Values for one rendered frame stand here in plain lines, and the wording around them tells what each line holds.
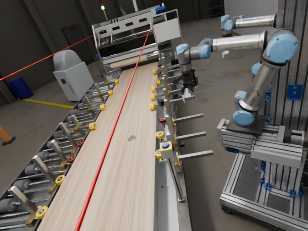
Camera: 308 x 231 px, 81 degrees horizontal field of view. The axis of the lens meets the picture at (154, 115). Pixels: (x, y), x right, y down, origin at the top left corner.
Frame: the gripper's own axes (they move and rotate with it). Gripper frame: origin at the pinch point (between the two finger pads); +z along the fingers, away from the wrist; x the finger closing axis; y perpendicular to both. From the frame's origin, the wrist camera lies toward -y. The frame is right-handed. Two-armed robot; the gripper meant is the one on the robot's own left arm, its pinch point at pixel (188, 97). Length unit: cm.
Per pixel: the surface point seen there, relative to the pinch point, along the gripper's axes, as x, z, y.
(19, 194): -102, 25, -85
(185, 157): -11, 50, -6
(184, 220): -52, 62, 11
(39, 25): 363, -117, -907
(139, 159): -33, 42, -36
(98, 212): -80, 42, -33
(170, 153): -41.5, 12.7, 6.3
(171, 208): -46, 70, -5
